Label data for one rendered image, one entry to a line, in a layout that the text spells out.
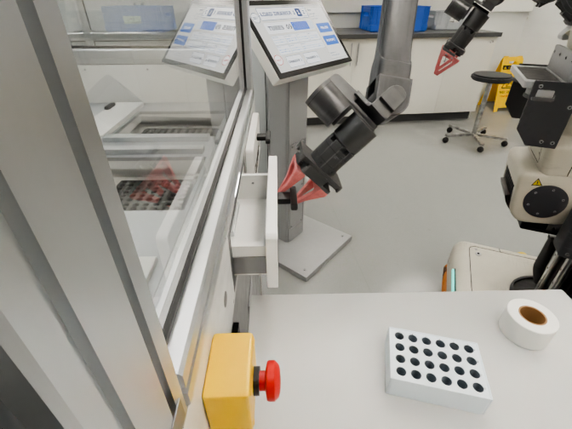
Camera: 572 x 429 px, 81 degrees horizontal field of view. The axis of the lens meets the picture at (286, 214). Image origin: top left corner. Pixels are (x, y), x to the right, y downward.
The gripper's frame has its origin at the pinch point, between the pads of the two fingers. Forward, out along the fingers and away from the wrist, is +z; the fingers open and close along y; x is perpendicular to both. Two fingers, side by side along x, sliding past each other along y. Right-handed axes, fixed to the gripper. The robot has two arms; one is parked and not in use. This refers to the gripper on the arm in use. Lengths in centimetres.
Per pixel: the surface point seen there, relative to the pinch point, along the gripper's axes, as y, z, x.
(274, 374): 2.3, 1.5, 36.3
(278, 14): 17, -19, -96
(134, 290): 20.9, -8.1, 43.2
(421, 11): -95, -111, -323
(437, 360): -20.5, -6.7, 29.4
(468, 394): -21.9, -8.1, 34.1
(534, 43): -233, -195, -367
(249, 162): 6.3, 5.0, -14.3
